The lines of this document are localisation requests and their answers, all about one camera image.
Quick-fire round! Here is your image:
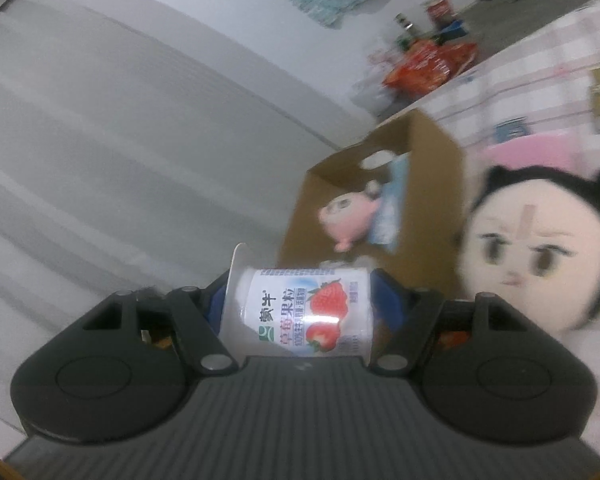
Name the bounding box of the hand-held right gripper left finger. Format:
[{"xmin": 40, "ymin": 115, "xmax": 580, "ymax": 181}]
[{"xmin": 77, "ymin": 271, "xmax": 238, "ymax": 376}]

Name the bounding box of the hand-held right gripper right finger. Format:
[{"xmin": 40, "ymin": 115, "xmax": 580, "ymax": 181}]
[{"xmin": 370, "ymin": 269, "xmax": 531, "ymax": 375}]

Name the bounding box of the strawberry yogurt cup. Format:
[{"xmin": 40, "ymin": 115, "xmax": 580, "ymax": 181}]
[{"xmin": 220, "ymin": 242, "xmax": 375, "ymax": 361}]

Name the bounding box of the small pink plush toy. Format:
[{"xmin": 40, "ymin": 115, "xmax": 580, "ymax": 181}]
[{"xmin": 318, "ymin": 191, "xmax": 382, "ymax": 253}]

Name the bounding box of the blue dotted tissue pack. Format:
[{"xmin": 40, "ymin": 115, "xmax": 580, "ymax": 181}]
[{"xmin": 367, "ymin": 152, "xmax": 413, "ymax": 254}]

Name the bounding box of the brown cardboard box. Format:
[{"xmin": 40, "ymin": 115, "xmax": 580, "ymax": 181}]
[{"xmin": 279, "ymin": 109, "xmax": 467, "ymax": 301}]

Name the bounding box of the large plush doll red skirt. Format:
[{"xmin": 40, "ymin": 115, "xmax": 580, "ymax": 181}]
[{"xmin": 455, "ymin": 165, "xmax": 600, "ymax": 336}]

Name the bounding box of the pink cloth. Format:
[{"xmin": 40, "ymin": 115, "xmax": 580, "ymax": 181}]
[{"xmin": 481, "ymin": 132, "xmax": 579, "ymax": 172}]

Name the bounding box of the white plastic bag red print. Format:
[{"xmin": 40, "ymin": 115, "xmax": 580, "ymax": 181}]
[{"xmin": 350, "ymin": 42, "xmax": 407, "ymax": 117}]

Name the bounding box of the red snack bag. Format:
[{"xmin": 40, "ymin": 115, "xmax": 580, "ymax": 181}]
[
  {"xmin": 384, "ymin": 42, "xmax": 453, "ymax": 94},
  {"xmin": 442, "ymin": 42, "xmax": 479, "ymax": 78}
]

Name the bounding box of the blue bowl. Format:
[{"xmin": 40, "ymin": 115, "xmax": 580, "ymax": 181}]
[{"xmin": 439, "ymin": 21, "xmax": 469, "ymax": 42}]

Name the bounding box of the pink checked bed sheet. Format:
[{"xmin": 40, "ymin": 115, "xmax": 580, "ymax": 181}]
[{"xmin": 375, "ymin": 0, "xmax": 600, "ymax": 461}]

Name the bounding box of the red snack canister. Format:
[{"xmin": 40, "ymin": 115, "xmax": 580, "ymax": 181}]
[{"xmin": 426, "ymin": 0, "xmax": 454, "ymax": 31}]

